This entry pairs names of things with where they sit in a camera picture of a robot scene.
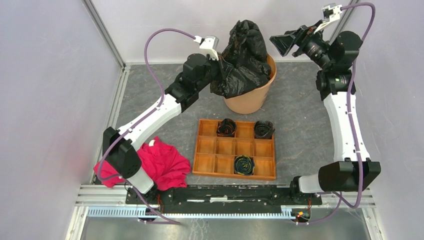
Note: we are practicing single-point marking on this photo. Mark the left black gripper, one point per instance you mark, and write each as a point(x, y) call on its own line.
point(216, 62)

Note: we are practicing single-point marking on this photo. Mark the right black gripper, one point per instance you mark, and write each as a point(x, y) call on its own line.
point(301, 37)

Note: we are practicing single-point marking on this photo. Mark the black trash bag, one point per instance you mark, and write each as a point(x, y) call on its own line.
point(246, 53)

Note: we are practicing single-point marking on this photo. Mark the orange trash bin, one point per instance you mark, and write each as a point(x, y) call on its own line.
point(252, 101)

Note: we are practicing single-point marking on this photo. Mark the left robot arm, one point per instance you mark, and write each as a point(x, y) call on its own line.
point(120, 145)

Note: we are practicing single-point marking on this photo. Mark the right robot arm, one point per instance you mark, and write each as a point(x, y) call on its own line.
point(352, 169)

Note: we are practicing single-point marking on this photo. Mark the rolled black bag, top middle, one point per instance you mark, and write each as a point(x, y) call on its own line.
point(226, 128)

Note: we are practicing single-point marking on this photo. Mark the rolled black bag,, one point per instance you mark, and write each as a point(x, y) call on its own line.
point(263, 129)
point(226, 128)
point(244, 165)

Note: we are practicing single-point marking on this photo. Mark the rolled black bag, top right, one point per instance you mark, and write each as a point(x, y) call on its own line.
point(263, 129)

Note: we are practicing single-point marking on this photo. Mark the orange wooden divider tray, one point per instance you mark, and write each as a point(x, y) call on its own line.
point(215, 155)

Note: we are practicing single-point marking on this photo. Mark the rolled black bag, bottom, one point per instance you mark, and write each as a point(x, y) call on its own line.
point(244, 165)

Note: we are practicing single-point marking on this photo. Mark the red cloth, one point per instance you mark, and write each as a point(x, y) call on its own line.
point(163, 164)

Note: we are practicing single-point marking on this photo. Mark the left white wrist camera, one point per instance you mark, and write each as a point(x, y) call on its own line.
point(208, 46)

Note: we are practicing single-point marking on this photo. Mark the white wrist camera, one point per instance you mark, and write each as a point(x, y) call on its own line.
point(331, 14)
point(208, 46)

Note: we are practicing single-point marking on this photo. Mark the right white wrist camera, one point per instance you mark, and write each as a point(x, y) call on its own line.
point(331, 14)

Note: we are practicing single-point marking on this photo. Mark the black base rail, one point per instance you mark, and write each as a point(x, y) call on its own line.
point(228, 199)

